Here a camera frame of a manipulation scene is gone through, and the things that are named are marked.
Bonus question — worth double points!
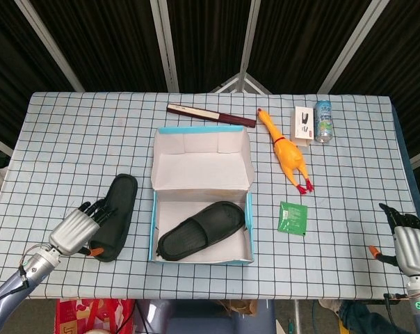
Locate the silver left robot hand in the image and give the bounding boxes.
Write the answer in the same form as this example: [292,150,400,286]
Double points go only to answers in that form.
[49,200,119,257]

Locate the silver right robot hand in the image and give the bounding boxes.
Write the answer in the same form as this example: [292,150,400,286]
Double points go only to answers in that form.
[369,202,420,276]

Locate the black slipper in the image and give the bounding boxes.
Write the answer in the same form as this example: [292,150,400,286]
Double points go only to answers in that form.
[155,200,248,261]
[88,173,138,262]

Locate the light blue shoe box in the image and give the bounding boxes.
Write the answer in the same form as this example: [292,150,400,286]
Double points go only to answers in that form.
[147,125,255,266]

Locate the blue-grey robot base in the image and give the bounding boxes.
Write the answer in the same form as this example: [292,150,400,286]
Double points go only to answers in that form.
[135,299,277,334]

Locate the red patterned bag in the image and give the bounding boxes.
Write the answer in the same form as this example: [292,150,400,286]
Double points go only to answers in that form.
[55,298,136,334]

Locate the table with checkered tablecloth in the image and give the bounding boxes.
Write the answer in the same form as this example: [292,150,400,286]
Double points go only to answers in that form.
[0,91,420,301]

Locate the blue jeans leg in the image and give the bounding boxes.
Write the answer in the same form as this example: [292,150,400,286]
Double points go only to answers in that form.
[337,301,405,334]

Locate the grey sneaker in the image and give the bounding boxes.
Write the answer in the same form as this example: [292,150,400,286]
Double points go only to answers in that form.
[319,299,343,311]

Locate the green sachet packet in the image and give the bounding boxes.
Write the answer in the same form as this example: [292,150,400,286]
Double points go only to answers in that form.
[277,200,308,237]

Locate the plastic water bottle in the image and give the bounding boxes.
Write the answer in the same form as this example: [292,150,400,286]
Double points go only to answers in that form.
[314,100,334,143]

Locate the yellow rubber chicken toy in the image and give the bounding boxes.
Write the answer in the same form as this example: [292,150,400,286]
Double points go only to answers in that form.
[257,107,315,196]

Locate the small white carton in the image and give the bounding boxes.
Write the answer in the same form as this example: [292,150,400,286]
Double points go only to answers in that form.
[289,106,315,149]

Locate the dark red folded fan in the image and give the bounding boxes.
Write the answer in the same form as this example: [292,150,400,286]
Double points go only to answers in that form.
[166,103,258,128]

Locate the brown paper bag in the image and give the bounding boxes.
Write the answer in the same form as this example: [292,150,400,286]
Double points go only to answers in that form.
[218,299,259,316]

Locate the black pleated curtain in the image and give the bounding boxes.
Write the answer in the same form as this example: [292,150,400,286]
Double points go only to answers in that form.
[0,0,420,168]

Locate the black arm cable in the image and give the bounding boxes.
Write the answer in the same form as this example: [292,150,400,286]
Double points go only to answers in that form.
[383,293,409,334]
[0,266,32,309]

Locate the white metal frame brace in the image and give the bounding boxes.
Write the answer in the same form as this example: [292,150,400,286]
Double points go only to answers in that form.
[209,72,273,95]

